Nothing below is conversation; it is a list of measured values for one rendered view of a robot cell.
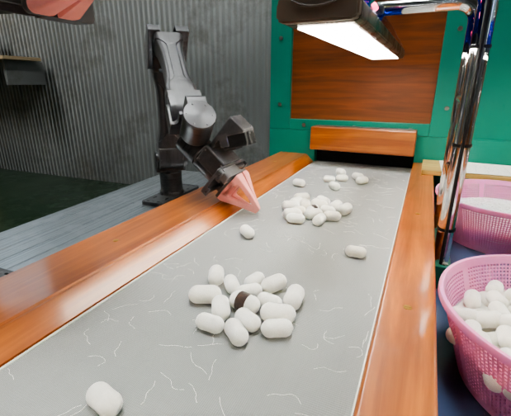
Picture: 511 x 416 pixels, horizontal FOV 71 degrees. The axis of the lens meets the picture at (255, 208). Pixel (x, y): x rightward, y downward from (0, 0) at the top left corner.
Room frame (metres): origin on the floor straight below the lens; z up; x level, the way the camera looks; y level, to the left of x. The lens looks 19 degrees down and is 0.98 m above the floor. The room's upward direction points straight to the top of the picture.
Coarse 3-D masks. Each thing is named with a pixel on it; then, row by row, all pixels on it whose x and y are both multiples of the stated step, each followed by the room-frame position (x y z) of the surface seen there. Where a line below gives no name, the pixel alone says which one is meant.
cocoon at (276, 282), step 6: (270, 276) 0.39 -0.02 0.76; (276, 276) 0.39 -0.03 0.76; (282, 276) 0.39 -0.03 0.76; (264, 282) 0.38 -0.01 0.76; (270, 282) 0.38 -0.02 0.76; (276, 282) 0.38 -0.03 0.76; (282, 282) 0.39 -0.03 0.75; (264, 288) 0.38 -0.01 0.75; (270, 288) 0.38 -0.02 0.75; (276, 288) 0.38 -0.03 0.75; (282, 288) 0.39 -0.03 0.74
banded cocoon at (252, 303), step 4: (236, 292) 0.35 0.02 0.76; (232, 296) 0.35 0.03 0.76; (248, 296) 0.34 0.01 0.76; (252, 296) 0.34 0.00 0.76; (232, 300) 0.35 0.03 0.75; (248, 300) 0.34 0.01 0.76; (252, 300) 0.34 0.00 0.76; (256, 300) 0.34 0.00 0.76; (232, 304) 0.35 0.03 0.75; (244, 304) 0.34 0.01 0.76; (248, 304) 0.34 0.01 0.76; (252, 304) 0.34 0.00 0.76; (256, 304) 0.34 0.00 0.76; (248, 308) 0.33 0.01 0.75; (252, 308) 0.33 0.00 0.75; (256, 308) 0.34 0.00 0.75; (256, 312) 0.34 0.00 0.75
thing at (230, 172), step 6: (228, 168) 0.65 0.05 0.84; (234, 168) 0.66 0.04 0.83; (228, 174) 0.63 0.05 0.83; (234, 174) 0.64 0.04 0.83; (246, 174) 0.67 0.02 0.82; (216, 180) 0.63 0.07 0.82; (222, 180) 0.63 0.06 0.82; (228, 180) 0.63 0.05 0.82; (246, 180) 0.67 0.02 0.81; (252, 186) 0.67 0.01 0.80; (234, 192) 0.68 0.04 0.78; (240, 198) 0.68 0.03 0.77; (258, 204) 0.65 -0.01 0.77
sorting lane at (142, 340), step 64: (320, 192) 0.82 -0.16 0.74; (384, 192) 0.82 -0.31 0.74; (192, 256) 0.49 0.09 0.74; (256, 256) 0.49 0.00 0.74; (320, 256) 0.49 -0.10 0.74; (384, 256) 0.49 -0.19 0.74; (128, 320) 0.33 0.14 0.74; (192, 320) 0.33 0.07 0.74; (320, 320) 0.33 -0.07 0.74; (0, 384) 0.24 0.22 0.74; (64, 384) 0.24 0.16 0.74; (128, 384) 0.24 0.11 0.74; (192, 384) 0.24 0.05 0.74; (256, 384) 0.24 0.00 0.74; (320, 384) 0.24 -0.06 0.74
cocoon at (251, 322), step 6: (240, 312) 0.32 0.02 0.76; (246, 312) 0.32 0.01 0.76; (252, 312) 0.32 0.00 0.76; (240, 318) 0.32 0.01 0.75; (246, 318) 0.31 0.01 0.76; (252, 318) 0.31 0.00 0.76; (258, 318) 0.31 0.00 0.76; (246, 324) 0.31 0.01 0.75; (252, 324) 0.31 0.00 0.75; (258, 324) 0.31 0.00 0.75; (252, 330) 0.31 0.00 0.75
